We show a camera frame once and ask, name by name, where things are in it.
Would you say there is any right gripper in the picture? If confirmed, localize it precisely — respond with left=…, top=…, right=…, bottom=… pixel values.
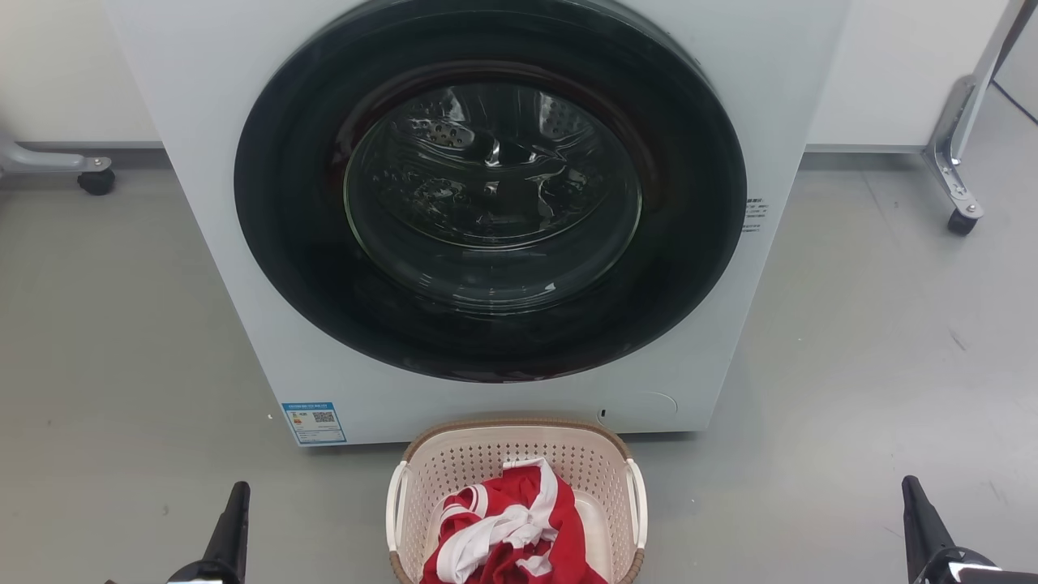
left=902, top=475, right=1038, bottom=584

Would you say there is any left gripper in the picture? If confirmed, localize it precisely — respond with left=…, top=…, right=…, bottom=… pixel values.
left=166, top=481, right=251, bottom=584

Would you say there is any beige perforated laundry basket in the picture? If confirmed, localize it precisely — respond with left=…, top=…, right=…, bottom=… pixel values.
left=386, top=417, right=649, bottom=584

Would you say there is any blue energy label sticker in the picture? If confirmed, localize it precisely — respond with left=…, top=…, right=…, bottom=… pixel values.
left=281, top=401, right=347, bottom=445

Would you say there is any round black washer door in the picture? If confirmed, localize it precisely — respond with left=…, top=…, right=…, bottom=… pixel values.
left=234, top=0, right=748, bottom=384

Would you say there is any red and white garment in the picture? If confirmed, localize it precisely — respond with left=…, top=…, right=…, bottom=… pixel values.
left=420, top=457, right=609, bottom=584

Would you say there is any white front-load washing machine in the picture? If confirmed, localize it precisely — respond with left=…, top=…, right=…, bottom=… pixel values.
left=105, top=0, right=852, bottom=447

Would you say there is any grey metal frame leg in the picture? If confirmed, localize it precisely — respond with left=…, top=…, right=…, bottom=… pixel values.
left=0, top=134, right=113, bottom=175
left=924, top=0, right=1038, bottom=220

